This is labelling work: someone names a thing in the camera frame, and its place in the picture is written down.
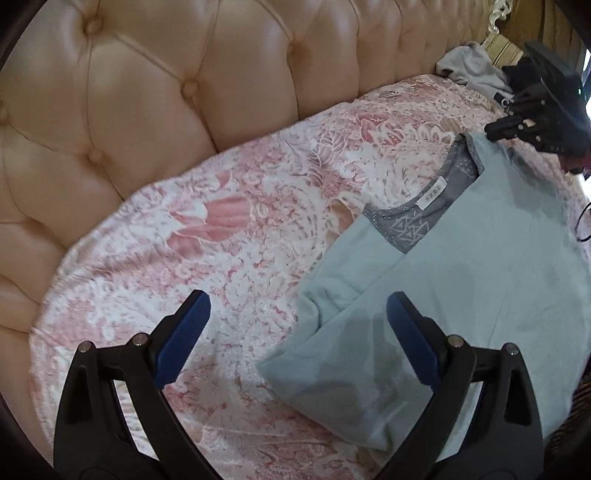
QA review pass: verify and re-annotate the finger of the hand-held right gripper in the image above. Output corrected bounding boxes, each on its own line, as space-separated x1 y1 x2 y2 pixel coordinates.
509 90 548 114
485 117 539 143

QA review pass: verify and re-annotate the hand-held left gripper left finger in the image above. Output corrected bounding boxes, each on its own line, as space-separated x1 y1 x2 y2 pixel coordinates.
52 289 212 480

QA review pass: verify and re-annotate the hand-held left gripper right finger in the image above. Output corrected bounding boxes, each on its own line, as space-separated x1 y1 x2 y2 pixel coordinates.
378 291 546 480

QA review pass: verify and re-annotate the light blue shirt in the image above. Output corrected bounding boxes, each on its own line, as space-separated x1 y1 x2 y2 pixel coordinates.
256 133 591 455

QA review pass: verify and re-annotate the black garment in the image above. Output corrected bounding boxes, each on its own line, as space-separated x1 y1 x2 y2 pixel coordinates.
502 58 541 93

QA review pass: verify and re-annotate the yellow striped cushion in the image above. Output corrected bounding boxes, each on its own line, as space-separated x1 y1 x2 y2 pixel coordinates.
480 34 527 70

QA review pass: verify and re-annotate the grey garment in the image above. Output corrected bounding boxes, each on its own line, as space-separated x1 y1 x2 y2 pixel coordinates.
436 41 514 100

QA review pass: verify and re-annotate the brown wooden furniture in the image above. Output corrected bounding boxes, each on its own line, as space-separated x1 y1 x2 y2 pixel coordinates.
501 0 583 51

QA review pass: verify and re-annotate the pink floral blanket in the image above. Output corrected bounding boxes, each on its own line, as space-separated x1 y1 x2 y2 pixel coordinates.
28 74 591 480

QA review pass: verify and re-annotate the brown woven rug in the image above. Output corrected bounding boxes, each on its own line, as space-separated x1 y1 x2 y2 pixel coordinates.
547 383 591 457

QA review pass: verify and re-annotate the peach tufted leather sofa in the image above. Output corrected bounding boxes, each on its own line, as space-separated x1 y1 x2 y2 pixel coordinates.
0 0 513 462

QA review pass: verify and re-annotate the black cable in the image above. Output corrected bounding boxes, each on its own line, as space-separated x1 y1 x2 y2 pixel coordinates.
574 200 591 243

